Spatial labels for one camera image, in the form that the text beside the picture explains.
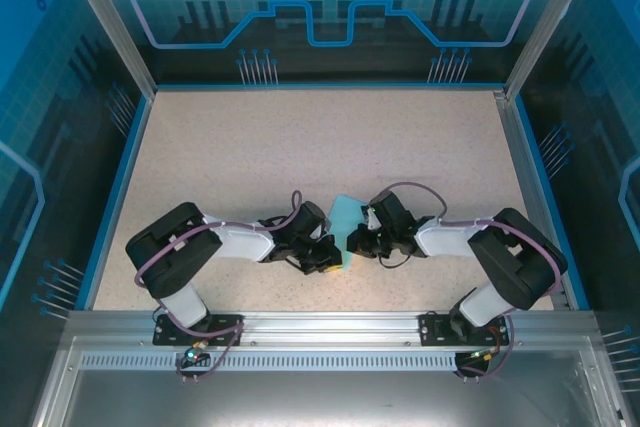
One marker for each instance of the blue table edge strip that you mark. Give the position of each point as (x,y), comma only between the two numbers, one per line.
(117,197)

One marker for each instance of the blue printed left side panel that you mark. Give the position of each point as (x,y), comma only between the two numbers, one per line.
(35,122)

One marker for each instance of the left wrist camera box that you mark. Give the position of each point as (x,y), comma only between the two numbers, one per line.
(325,226)

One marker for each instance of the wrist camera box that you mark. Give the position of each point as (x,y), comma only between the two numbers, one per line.
(325,226)
(371,218)

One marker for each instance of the blue printed right side panel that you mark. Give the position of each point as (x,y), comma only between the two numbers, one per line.
(600,97)

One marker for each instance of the aluminium frame post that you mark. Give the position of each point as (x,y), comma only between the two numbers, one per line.
(550,22)
(110,22)

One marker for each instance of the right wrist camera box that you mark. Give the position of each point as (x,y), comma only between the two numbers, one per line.
(371,218)

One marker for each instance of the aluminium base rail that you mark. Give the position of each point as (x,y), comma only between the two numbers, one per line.
(330,324)

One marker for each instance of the sheet metal tray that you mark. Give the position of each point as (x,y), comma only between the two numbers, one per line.
(320,397)

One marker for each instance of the left aluminium frame post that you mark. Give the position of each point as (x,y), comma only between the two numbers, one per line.
(110,22)

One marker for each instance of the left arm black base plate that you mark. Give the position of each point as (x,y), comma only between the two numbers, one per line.
(225,322)

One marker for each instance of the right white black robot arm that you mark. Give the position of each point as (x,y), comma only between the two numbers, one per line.
(445,239)

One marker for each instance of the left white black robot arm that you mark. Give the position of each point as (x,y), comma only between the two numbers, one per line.
(240,242)

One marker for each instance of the aluminium side rail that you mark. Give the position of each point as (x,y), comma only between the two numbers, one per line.
(525,172)

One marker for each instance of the right aluminium frame post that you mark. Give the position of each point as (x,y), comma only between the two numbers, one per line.
(550,22)

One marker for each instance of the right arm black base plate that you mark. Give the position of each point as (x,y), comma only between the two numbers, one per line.
(435,329)

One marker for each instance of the light blue paper sheet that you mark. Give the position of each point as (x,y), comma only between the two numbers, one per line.
(345,217)

